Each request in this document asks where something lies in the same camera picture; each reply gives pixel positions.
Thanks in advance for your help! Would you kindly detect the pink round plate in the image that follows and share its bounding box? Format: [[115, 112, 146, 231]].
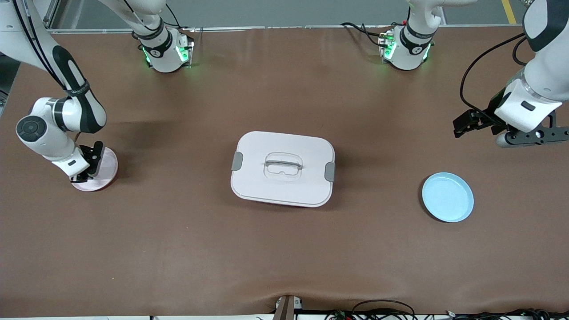
[[71, 147, 119, 192]]

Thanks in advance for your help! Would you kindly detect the light blue round plate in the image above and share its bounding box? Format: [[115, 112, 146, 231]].
[[421, 172, 475, 223]]

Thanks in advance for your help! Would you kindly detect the brown table mat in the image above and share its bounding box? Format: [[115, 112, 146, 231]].
[[0, 26, 569, 318]]

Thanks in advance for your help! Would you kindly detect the white lidded storage box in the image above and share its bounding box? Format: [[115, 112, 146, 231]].
[[230, 131, 336, 208]]

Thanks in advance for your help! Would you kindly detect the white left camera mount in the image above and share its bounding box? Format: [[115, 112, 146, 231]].
[[495, 80, 557, 132]]

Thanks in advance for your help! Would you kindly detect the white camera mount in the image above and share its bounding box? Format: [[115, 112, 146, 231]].
[[495, 80, 557, 132], [50, 148, 92, 177]]

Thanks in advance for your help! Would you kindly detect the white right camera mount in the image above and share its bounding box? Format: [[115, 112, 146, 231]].
[[50, 148, 92, 177]]

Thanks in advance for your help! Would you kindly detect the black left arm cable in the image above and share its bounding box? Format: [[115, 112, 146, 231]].
[[460, 33, 529, 117]]

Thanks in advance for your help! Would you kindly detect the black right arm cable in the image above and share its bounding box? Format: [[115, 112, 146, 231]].
[[12, 0, 67, 92]]

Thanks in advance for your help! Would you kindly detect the black arm base cable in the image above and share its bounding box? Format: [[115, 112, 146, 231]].
[[151, 4, 196, 32], [340, 21, 394, 48]]

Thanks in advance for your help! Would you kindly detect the aluminium frame profile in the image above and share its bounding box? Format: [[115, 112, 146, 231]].
[[42, 0, 60, 32]]

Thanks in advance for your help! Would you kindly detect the black cable bundle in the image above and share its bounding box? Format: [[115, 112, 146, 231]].
[[416, 308, 569, 320]]

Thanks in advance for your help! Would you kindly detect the black cable loop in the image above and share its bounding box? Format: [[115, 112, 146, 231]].
[[351, 299, 417, 320]]

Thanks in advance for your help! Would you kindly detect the silver table edge rail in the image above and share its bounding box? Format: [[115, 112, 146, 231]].
[[42, 24, 534, 35]]

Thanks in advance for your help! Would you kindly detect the brown post with bracket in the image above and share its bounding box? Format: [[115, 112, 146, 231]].
[[272, 295, 304, 320]]

